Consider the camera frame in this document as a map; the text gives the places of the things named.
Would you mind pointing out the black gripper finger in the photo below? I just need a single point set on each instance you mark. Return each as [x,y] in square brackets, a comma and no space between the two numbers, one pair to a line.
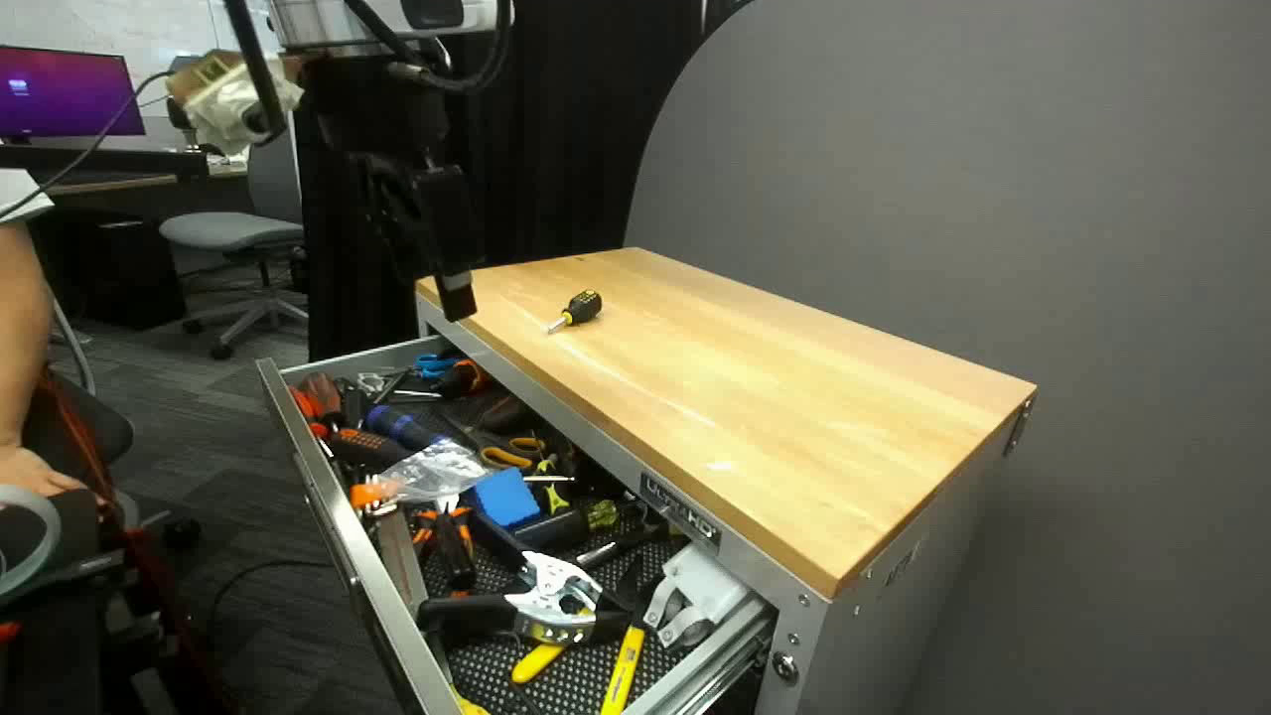
[454,296]

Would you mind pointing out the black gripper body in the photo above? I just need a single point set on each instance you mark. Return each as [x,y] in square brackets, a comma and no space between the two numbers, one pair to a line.
[411,178]

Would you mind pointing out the black yellow stubby screwdriver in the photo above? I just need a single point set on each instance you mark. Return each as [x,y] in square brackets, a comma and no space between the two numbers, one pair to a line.
[576,308]

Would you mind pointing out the grey metal drawer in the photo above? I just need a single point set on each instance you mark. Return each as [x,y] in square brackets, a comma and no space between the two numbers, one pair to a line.
[498,562]

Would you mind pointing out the person's forearm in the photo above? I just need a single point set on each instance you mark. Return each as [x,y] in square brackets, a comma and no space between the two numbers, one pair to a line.
[25,320]

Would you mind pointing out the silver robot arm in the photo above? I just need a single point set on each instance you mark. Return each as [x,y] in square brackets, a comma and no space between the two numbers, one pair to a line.
[454,45]

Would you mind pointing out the person's hand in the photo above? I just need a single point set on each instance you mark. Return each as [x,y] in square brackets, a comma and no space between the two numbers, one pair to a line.
[29,471]

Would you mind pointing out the black curtain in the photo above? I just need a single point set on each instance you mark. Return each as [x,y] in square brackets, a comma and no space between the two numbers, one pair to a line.
[551,153]

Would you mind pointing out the grey office chair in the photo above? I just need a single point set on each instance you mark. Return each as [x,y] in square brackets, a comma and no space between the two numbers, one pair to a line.
[265,233]

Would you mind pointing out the clear plastic bag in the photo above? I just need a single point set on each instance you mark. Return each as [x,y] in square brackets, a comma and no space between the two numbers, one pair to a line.
[441,471]

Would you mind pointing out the beige microscope device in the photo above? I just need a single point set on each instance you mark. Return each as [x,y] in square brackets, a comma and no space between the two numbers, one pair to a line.
[221,102]

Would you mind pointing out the blue rubber block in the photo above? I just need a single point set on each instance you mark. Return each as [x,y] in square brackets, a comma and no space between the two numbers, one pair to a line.
[507,496]

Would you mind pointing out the black orange pliers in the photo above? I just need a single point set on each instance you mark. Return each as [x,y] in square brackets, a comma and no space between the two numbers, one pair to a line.
[441,540]

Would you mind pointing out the dark wooden desk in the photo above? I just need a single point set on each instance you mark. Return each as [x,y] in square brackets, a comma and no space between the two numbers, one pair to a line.
[81,165]

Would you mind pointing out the purple computer monitor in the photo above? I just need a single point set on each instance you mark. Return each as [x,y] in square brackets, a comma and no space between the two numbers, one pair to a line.
[49,94]

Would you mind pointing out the white plastic part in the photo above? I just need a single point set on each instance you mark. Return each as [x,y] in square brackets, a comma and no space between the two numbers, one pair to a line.
[694,597]

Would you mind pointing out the grey cabinet with wooden top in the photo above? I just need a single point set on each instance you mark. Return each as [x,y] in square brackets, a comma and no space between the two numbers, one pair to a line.
[828,464]

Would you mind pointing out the grey curved partition panel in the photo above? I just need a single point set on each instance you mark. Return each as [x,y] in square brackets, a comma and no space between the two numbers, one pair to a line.
[1061,189]

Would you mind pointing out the black orange handled tool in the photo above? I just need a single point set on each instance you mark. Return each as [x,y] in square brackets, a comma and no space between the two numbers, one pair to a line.
[360,429]

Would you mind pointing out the yellow handled tool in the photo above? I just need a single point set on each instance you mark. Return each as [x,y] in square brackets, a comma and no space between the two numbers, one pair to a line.
[624,671]

